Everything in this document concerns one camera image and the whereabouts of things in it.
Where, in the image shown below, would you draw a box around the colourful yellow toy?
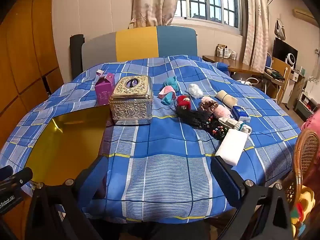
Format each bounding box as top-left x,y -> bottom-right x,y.
291,185 -> 316,240

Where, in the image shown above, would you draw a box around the pink cloth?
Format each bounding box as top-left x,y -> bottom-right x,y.
300,112 -> 320,240

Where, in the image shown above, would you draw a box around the black wig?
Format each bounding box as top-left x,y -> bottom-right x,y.
174,105 -> 213,130

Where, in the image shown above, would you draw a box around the white sock with green stripes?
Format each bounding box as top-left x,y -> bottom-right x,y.
219,117 -> 252,133

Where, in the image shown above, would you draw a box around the white shelf unit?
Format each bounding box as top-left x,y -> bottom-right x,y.
287,69 -> 307,105

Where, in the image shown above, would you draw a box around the pink patterned curtain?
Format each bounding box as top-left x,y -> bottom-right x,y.
242,0 -> 269,67

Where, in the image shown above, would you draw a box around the green and black tool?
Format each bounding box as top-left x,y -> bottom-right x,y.
266,67 -> 285,81

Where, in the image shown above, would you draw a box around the white sponge block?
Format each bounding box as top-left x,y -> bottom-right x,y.
215,129 -> 248,167

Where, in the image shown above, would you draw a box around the grey yellow blue headboard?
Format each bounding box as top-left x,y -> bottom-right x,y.
82,26 -> 198,72

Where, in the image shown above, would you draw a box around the brown scrunchie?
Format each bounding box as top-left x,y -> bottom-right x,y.
199,99 -> 219,113

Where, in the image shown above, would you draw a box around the ornate silver tissue box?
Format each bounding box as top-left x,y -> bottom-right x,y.
109,75 -> 154,125

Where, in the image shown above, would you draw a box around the white round fan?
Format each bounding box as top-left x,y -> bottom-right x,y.
285,52 -> 297,69

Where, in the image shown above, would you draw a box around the pink dishcloth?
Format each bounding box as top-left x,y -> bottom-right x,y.
201,96 -> 232,119

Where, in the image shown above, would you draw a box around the pink and teal sock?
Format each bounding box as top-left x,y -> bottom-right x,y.
158,86 -> 177,105

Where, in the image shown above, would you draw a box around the red plush sock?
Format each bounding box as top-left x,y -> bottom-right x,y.
177,95 -> 192,110

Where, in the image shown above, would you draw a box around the black monitor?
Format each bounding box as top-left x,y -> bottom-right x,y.
272,37 -> 298,68

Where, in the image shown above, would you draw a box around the floral beige curtain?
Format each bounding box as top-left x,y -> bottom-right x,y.
129,0 -> 182,29

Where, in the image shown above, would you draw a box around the white hanging bag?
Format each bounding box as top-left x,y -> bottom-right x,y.
274,19 -> 288,40

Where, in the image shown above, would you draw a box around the air conditioner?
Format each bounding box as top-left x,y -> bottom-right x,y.
293,8 -> 315,24

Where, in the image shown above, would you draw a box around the yellow wooden chair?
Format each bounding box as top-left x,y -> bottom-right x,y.
262,56 -> 292,104

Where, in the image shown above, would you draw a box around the white coat stand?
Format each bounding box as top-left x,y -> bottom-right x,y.
266,0 -> 280,55

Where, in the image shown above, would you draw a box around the blue plaid bed blanket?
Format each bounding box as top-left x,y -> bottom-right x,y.
0,55 -> 302,224

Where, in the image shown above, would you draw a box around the purple carton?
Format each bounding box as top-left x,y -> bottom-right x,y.
94,69 -> 116,106

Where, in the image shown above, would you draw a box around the wooden wardrobe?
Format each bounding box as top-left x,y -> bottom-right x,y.
0,0 -> 64,143

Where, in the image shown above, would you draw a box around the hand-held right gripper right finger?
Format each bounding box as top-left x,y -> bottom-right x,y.
211,155 -> 294,240

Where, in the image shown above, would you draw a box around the blue tissue packet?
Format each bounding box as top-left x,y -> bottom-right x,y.
231,106 -> 251,123

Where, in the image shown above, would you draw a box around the beige rolled cloth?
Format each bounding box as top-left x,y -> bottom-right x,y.
215,90 -> 238,107

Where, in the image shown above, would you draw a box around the rattan chair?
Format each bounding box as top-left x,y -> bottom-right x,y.
282,129 -> 320,205

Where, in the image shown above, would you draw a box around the low green cabinet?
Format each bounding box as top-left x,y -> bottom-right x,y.
295,90 -> 320,120

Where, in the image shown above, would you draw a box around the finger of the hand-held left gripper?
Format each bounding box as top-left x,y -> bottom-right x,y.
0,167 -> 33,193
0,166 -> 13,180

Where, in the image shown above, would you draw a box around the white fluffy ball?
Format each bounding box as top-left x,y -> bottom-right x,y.
186,83 -> 203,99

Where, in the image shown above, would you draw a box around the wooden table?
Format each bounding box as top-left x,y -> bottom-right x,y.
202,55 -> 262,77

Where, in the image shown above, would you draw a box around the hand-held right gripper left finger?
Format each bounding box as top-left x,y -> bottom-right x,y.
25,155 -> 112,240

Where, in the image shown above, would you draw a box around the black beaded hair ties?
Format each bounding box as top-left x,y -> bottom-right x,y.
206,116 -> 229,140

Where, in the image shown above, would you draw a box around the white handled object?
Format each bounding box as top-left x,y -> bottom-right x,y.
237,76 -> 260,86

